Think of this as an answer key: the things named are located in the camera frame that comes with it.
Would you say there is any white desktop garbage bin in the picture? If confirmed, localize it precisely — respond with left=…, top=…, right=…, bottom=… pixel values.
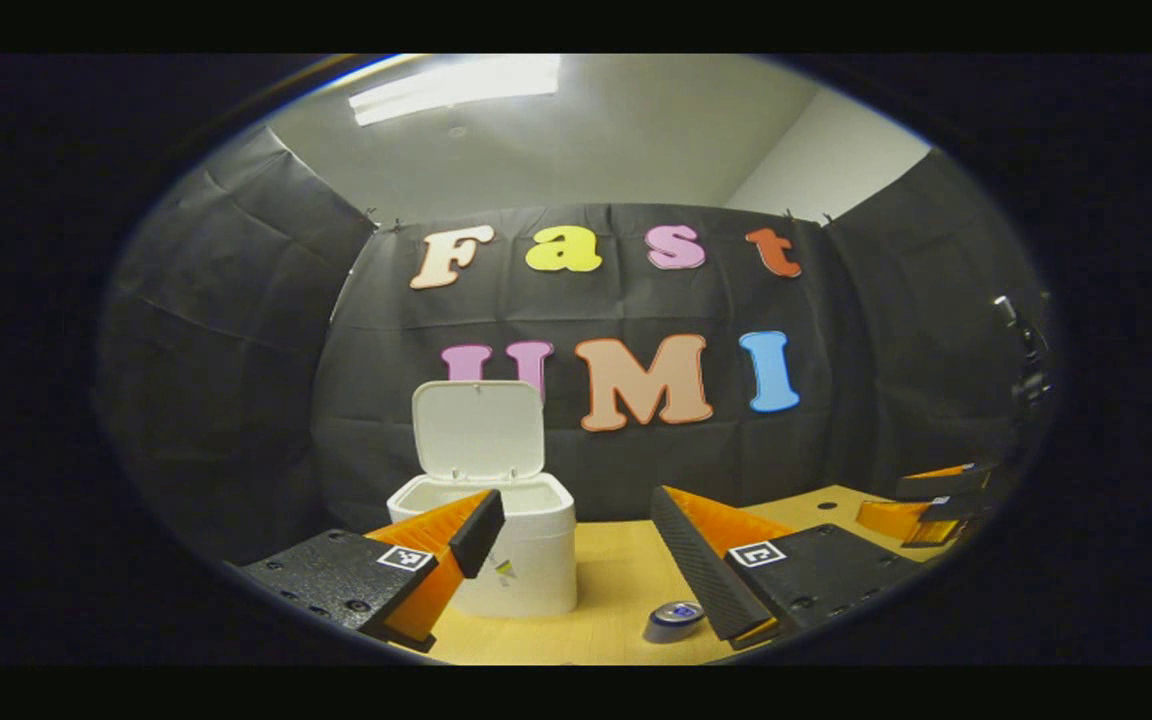
left=386, top=380, right=578, bottom=618

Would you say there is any black backdrop cloth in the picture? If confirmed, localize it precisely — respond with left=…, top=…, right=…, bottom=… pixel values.
left=96, top=125, right=1057, bottom=561

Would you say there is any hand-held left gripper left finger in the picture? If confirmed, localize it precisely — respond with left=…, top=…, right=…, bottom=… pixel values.
left=236, top=488, right=507, bottom=653

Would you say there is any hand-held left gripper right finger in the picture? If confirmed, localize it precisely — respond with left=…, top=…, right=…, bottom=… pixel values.
left=650, top=485, right=922, bottom=649

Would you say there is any wooden desktop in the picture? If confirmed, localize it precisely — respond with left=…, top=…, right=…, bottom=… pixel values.
left=391, top=485, right=947, bottom=666

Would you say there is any blue pop can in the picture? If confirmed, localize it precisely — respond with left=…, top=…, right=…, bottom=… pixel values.
left=643, top=600, right=707, bottom=644

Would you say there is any ceiling light panel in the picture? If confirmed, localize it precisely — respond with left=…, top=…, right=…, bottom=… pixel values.
left=348, top=55, right=562, bottom=127

